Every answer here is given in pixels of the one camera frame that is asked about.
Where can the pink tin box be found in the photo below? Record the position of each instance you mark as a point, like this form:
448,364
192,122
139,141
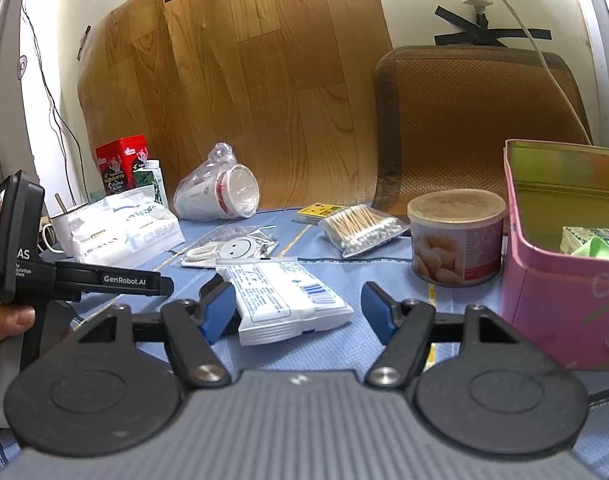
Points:
554,300

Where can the floral print packet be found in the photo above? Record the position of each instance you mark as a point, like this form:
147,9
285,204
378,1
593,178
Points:
579,235

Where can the spoon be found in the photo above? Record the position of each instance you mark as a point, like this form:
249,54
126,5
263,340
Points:
60,204

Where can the bagged white cup stack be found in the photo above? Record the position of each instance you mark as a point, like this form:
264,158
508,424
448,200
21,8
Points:
209,195

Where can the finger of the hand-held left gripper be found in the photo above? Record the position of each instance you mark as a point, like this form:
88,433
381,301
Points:
114,280

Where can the green cloth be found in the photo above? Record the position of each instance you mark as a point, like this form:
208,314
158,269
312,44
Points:
597,250

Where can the blue cloth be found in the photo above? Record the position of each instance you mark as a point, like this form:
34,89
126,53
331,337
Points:
334,272

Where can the clear smiley print bag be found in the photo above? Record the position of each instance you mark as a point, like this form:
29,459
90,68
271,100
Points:
234,249

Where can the white blue tissue pack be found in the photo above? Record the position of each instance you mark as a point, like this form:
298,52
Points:
119,242
139,205

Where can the cotton swab bag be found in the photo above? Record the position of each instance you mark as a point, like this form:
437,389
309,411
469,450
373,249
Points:
359,227

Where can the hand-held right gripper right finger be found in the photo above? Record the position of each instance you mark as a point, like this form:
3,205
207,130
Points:
375,312

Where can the person's left hand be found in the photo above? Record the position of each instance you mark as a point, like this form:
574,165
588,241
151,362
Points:
7,325

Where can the round tin can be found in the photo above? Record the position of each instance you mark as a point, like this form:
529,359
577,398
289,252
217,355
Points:
454,250

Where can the white mug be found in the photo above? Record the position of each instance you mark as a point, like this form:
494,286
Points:
59,234

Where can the wood pattern vinyl sheet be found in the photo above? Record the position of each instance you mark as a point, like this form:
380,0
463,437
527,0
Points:
234,85

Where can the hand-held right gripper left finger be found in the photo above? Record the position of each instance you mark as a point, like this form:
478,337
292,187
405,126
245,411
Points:
218,310

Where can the red box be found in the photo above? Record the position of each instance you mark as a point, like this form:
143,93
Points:
115,160

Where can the yellow card pack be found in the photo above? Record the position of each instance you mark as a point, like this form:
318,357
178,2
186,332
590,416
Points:
315,210

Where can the white window frame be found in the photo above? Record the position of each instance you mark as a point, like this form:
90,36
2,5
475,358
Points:
607,50

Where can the brown woven seat mat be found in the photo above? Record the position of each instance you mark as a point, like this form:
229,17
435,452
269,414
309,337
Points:
459,125

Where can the green white carton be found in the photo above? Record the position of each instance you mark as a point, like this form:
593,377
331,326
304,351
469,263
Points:
152,175

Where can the white tissue packet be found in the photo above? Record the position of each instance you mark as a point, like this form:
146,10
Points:
279,300

